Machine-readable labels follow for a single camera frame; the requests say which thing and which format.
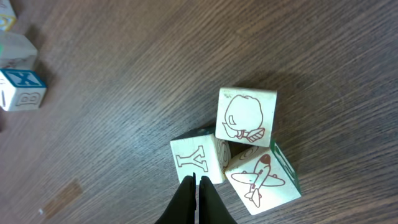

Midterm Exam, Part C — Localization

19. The yellow K letter block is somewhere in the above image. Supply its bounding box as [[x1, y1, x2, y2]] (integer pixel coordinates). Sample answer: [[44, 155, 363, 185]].
[[1, 68, 47, 111]]

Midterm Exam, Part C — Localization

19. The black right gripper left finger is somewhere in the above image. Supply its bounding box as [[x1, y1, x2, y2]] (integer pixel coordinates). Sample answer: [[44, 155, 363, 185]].
[[155, 173, 197, 224]]

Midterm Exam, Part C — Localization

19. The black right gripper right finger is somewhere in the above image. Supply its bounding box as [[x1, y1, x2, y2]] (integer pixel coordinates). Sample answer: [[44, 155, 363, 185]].
[[199, 176, 237, 224]]

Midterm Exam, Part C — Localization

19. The green F letter block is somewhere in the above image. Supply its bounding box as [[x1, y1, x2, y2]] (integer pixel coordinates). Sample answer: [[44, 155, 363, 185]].
[[1, 31, 38, 70]]

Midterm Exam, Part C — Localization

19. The red A letter block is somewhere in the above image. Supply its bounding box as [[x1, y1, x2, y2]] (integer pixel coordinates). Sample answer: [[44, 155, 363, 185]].
[[215, 87, 277, 147]]

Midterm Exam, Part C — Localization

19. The yellow plain top block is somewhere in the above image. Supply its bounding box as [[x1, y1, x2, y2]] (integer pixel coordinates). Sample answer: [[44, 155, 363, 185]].
[[0, 0, 17, 32]]

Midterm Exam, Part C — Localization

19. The red U letter block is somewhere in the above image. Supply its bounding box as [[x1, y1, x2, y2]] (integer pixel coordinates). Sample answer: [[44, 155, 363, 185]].
[[170, 127, 231, 184]]

